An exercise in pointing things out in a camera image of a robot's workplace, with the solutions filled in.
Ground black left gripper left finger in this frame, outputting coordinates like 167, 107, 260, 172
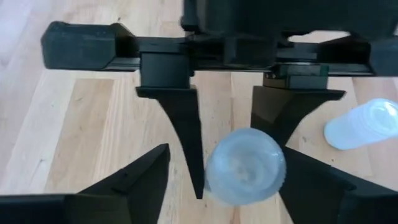
65, 143, 171, 224

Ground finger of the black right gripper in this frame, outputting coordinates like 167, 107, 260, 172
136, 52, 205, 200
250, 63, 346, 147

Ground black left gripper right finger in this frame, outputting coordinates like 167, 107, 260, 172
278, 146, 398, 224

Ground small clear plastic cup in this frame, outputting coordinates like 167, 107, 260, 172
323, 98, 398, 151
204, 127, 287, 207

